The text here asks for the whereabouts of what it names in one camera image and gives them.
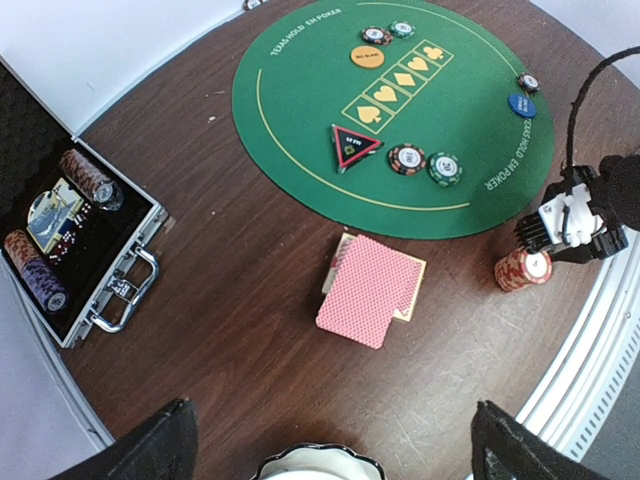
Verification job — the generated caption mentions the round green poker mat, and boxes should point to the round green poker mat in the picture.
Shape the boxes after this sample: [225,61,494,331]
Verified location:
[232,1,555,240]

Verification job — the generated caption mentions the front aluminium rail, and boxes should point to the front aluminium rail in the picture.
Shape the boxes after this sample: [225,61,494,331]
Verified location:
[516,243,639,462]

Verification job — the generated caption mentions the placed 100 chip stack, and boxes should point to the placed 100 chip stack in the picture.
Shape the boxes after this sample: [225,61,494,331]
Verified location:
[361,27,393,45]

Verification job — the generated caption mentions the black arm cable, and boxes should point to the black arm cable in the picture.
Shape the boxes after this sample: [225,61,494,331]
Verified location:
[560,46,640,171]

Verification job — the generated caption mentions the chip row in case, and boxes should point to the chip row in case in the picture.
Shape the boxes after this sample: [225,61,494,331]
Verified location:
[4,229,68,313]
[59,149,124,211]

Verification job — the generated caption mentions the orange black 100 chip stack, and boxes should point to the orange black 100 chip stack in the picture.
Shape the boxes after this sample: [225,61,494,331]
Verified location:
[517,73,540,94]

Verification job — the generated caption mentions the right chip row in case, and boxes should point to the right chip row in case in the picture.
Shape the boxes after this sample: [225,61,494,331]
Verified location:
[59,149,124,211]

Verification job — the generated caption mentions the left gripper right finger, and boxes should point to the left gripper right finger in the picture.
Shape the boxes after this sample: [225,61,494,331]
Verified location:
[471,400,605,479]

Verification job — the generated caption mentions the dice in case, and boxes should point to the dice in case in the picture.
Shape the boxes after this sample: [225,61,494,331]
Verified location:
[48,202,93,265]

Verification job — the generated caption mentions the white ceramic bowl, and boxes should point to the white ceramic bowl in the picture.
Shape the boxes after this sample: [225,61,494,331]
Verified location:
[252,443,386,480]

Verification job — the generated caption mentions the placed green chip stack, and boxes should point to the placed green chip stack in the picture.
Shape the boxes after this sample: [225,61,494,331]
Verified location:
[390,21,416,38]

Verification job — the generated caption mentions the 20 chips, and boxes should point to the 20 chips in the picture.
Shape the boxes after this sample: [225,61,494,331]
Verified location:
[428,152,463,188]

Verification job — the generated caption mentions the left chip row in case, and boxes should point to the left chip row in case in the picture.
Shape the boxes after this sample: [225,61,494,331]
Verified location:
[4,229,68,313]

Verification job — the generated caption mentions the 100 chips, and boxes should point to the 100 chips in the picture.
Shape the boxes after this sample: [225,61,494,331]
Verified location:
[387,143,427,176]

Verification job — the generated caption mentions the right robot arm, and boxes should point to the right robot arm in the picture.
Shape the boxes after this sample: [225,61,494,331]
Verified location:
[515,154,639,264]

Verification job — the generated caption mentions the red-backed playing card deck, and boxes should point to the red-backed playing card deck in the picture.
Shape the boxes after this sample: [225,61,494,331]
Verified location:
[315,235,413,350]

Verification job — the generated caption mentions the red black triangular dealer button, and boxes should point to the red black triangular dealer button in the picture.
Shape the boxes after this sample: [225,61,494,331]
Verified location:
[331,124,384,174]

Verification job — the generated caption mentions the red 5 chip stack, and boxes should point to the red 5 chip stack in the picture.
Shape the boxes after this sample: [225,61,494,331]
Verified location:
[494,248,552,292]

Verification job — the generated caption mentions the orange big blind button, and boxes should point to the orange big blind button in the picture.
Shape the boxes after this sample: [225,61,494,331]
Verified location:
[350,45,385,69]

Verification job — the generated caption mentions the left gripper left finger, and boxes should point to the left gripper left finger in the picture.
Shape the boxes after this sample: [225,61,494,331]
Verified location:
[55,398,199,479]

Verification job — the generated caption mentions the card pack in case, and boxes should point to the card pack in case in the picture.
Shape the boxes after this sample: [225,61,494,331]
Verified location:
[26,178,85,254]

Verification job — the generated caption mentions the aluminium poker case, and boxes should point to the aluminium poker case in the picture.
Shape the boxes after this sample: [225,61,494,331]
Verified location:
[1,66,168,348]

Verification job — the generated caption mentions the blue small blind button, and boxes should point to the blue small blind button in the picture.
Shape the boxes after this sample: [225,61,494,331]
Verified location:
[507,93,537,119]

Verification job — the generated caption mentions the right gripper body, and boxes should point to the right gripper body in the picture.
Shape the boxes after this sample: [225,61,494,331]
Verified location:
[514,166,629,264]

